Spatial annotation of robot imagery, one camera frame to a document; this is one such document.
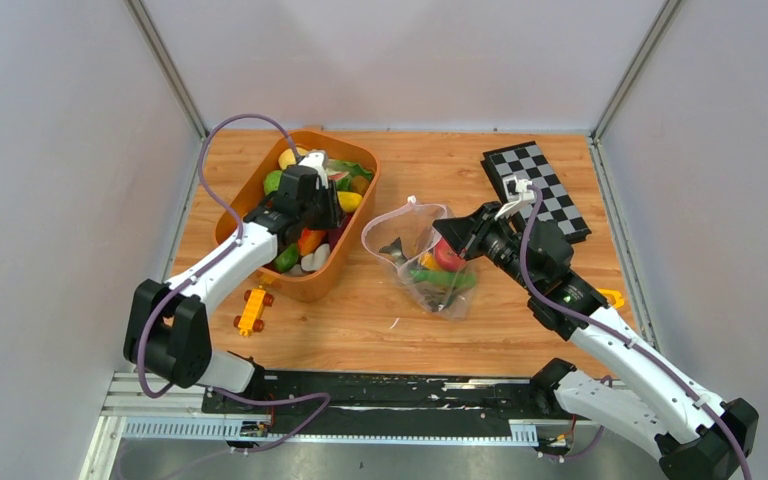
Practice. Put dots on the yellow plastic ring toy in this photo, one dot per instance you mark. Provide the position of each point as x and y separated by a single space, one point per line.
615 298

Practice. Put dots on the yellow lemon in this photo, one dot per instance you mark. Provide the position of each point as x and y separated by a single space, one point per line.
286 159

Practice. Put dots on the yellow toy car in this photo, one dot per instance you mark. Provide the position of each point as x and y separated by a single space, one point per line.
250 320

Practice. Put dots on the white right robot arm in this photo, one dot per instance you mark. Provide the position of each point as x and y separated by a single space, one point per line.
692 432

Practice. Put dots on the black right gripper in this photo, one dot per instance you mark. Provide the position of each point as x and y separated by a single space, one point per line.
467 233

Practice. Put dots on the yellow corn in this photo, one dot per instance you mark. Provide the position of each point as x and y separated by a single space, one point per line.
349 201

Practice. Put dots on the white slotted cable duct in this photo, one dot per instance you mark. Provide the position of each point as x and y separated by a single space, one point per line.
519 435

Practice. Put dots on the orange plastic basket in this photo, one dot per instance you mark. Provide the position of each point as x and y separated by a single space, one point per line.
316 285

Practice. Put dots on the light green pepper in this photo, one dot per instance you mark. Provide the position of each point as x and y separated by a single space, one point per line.
445 279

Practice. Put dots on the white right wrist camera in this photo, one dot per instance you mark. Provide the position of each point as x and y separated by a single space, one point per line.
519 192

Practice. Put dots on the yellow bell pepper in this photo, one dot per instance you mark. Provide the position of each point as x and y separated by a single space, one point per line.
427 261

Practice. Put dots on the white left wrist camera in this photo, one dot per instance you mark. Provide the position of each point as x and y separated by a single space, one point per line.
317 160

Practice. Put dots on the green lettuce leaf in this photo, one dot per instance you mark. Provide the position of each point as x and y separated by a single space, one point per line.
353 168

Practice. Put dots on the green lime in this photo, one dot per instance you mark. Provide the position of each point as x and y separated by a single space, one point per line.
272 181

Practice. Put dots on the purple sweet potato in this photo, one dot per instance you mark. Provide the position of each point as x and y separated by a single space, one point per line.
334 236

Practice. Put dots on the watermelon slice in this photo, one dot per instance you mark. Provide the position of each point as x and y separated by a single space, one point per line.
340 177

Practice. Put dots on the clear zip top bag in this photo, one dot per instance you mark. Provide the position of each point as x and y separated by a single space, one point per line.
412 222

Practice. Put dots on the black white checkerboard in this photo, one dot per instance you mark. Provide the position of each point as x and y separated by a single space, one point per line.
528 158

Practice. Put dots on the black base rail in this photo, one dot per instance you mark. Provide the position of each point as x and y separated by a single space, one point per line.
391 404

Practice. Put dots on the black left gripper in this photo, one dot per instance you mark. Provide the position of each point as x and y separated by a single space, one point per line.
333 216

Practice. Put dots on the brown kiwi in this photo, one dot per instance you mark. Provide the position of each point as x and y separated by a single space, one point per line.
360 185

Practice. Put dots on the white garlic bulb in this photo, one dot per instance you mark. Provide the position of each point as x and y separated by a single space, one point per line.
316 260

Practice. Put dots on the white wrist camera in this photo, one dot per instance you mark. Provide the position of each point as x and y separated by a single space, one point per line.
317 160
519 192

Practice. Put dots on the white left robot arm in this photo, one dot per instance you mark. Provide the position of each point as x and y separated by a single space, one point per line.
168 332

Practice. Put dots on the green mango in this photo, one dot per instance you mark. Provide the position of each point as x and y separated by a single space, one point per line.
287 259

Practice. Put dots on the orange red mango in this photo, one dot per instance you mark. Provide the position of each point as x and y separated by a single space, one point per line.
310 240

